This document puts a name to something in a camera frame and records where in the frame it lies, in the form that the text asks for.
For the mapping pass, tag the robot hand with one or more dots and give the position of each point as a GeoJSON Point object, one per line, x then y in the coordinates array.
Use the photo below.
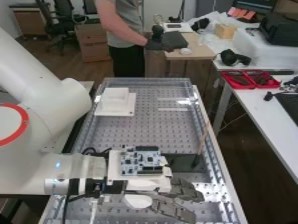
{"type": "Point", "coordinates": [141, 160]}

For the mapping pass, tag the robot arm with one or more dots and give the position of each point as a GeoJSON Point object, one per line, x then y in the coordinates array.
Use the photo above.
{"type": "Point", "coordinates": [39, 100]}

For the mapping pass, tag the clear box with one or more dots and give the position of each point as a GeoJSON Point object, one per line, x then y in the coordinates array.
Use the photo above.
{"type": "Point", "coordinates": [167, 126]}

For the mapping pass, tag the thin stick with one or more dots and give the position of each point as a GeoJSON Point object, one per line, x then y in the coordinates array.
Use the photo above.
{"type": "Point", "coordinates": [202, 140]}

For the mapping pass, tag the small white box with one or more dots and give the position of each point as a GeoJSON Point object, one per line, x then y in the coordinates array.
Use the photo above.
{"type": "Point", "coordinates": [114, 100]}

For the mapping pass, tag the wooden desk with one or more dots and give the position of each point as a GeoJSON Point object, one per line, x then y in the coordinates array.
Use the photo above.
{"type": "Point", "coordinates": [194, 70]}

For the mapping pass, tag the white desk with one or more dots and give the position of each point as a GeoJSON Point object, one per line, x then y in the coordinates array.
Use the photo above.
{"type": "Point", "coordinates": [266, 56]}
{"type": "Point", "coordinates": [266, 126]}

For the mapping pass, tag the red tray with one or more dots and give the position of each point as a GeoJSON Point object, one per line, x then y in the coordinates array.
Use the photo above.
{"type": "Point", "coordinates": [266, 78]}
{"type": "Point", "coordinates": [236, 80]}

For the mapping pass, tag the white mouse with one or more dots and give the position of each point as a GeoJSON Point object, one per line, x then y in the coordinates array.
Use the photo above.
{"type": "Point", "coordinates": [184, 51]}

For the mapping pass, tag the black flat object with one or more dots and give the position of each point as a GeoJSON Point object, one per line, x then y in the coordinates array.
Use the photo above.
{"type": "Point", "coordinates": [174, 40]}

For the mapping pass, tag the cardboard box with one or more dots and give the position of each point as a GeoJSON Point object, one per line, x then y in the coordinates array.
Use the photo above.
{"type": "Point", "coordinates": [90, 43]}

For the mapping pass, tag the black keyboard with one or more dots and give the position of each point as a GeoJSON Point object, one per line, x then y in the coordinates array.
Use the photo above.
{"type": "Point", "coordinates": [290, 106]}

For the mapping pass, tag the black headphones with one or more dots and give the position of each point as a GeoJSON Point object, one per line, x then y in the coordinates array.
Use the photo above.
{"type": "Point", "coordinates": [232, 56]}

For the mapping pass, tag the person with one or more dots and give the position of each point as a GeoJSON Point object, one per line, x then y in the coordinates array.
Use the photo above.
{"type": "Point", "coordinates": [126, 33]}

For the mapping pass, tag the small wooden box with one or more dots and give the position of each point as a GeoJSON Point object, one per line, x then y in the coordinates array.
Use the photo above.
{"type": "Point", "coordinates": [224, 30]}

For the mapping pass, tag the black office chair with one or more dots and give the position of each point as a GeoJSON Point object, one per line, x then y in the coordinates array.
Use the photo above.
{"type": "Point", "coordinates": [57, 20]}

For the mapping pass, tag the black case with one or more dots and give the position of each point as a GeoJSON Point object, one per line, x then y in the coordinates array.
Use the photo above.
{"type": "Point", "coordinates": [280, 30]}

